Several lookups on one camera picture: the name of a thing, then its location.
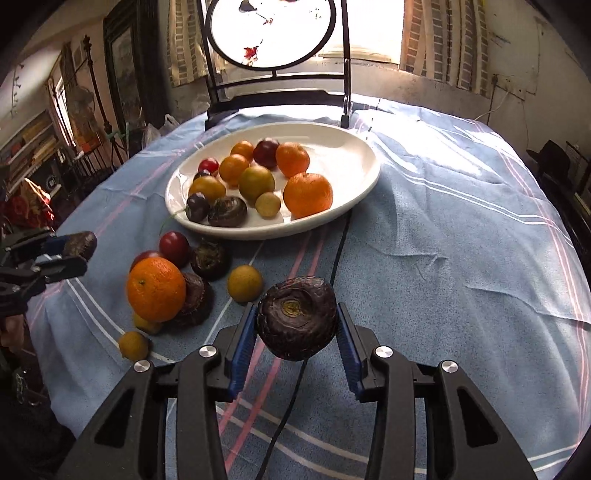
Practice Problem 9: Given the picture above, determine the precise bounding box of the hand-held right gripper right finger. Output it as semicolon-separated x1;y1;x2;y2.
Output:
336;302;539;480

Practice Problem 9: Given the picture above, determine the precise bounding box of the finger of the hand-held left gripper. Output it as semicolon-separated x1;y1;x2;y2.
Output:
28;255;89;287
2;230;65;259

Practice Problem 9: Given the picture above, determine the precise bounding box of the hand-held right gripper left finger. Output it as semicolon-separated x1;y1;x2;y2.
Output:
55;302;259;480

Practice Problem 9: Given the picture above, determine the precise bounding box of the dark wrinkled passion fruit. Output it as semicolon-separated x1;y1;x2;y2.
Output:
207;196;249;228
191;241;232;280
173;272;214;328
62;231;98;261
256;276;338;361

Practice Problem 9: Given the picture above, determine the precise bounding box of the small yellow kumquat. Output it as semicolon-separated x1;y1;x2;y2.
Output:
255;192;282;219
226;264;264;304
132;313;163;335
118;331;150;361

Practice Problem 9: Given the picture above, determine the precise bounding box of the large orange mandarin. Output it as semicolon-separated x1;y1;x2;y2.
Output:
283;172;334;219
126;257;187;323

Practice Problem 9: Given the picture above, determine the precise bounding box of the yellow orange mandarin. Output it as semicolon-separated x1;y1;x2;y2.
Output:
188;175;227;202

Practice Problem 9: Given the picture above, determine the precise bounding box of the yellowish green mandarin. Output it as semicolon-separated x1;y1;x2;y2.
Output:
238;165;276;202

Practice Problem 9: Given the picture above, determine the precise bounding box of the white round plate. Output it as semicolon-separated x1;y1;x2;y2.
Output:
165;121;382;241

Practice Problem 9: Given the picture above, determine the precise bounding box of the red patterned cloth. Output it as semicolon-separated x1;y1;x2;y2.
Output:
4;178;54;227

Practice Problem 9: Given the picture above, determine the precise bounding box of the cluttered bookshelf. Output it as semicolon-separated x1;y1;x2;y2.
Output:
0;111;61;176

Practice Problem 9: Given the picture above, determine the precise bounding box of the black iron coat stand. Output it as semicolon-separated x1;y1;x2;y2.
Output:
83;39;125;171

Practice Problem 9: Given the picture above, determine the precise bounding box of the blue striped tablecloth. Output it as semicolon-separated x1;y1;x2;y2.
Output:
25;95;585;480

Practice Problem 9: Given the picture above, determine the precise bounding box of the clear plastic bag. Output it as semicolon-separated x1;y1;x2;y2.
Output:
143;113;181;148

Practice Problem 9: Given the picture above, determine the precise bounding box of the dark framed painting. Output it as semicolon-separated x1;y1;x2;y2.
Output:
103;0;167;134

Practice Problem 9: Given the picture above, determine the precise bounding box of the checked curtain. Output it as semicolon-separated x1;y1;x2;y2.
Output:
167;0;208;88
399;0;490;97

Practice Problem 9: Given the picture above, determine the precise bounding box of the black hat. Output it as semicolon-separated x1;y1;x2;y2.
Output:
526;141;573;178

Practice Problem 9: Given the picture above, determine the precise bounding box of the round bird painting table screen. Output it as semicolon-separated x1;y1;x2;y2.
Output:
196;0;354;130

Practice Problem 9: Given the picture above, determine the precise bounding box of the bright window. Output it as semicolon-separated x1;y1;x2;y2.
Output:
318;0;404;63

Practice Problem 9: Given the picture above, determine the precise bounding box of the black cable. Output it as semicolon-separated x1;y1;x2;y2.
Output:
265;215;352;480

